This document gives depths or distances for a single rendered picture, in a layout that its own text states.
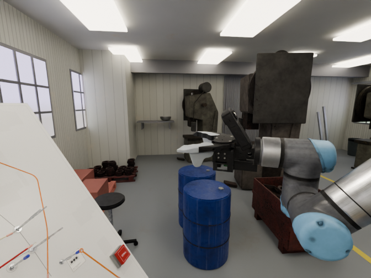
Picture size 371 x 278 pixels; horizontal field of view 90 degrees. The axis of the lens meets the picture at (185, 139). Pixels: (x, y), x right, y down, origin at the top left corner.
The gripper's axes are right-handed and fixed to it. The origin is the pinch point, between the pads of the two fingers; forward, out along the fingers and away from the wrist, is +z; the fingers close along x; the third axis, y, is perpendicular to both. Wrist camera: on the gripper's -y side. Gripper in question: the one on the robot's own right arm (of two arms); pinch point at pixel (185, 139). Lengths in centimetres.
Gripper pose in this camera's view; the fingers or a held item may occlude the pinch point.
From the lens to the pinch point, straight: 53.5
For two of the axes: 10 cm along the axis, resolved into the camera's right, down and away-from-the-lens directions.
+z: -9.4, -0.6, 3.2
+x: 3.3, -3.0, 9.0
